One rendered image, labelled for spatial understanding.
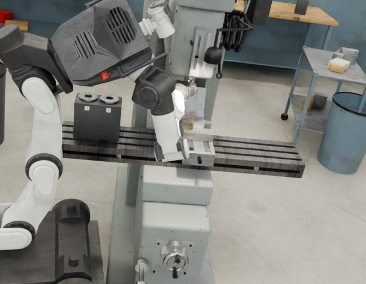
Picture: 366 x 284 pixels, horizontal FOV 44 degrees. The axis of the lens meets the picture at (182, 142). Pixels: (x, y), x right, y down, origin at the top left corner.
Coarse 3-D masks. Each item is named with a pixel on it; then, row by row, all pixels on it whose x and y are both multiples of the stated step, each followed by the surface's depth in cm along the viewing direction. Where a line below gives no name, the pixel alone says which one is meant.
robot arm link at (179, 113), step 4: (176, 92) 190; (180, 92) 193; (172, 96) 189; (176, 96) 188; (180, 96) 192; (176, 100) 187; (180, 100) 190; (176, 104) 187; (180, 104) 189; (176, 108) 186; (180, 108) 188; (176, 112) 186; (180, 112) 188; (176, 116) 187; (180, 116) 189
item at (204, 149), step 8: (184, 120) 227; (208, 128) 229; (192, 144) 215; (200, 144) 216; (208, 144) 217; (192, 152) 209; (200, 152) 210; (208, 152) 211; (184, 160) 210; (192, 160) 211; (208, 160) 211
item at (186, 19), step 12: (180, 12) 188; (192, 12) 187; (204, 12) 188; (216, 12) 188; (180, 24) 190; (192, 24) 190; (204, 24) 190; (216, 24) 190; (180, 36) 192; (192, 36) 192; (180, 48) 195; (204, 48) 195; (180, 60) 197; (180, 72) 200; (204, 72) 201
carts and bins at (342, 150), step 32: (0, 64) 358; (320, 64) 409; (352, 64) 424; (0, 96) 346; (320, 96) 451; (352, 96) 417; (0, 128) 361; (320, 128) 413; (352, 128) 385; (320, 160) 420; (352, 160) 402
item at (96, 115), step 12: (84, 96) 213; (96, 96) 215; (108, 96) 217; (84, 108) 211; (96, 108) 211; (108, 108) 212; (120, 108) 212; (84, 120) 214; (96, 120) 214; (108, 120) 215; (120, 120) 216; (84, 132) 217; (96, 132) 218; (108, 132) 218
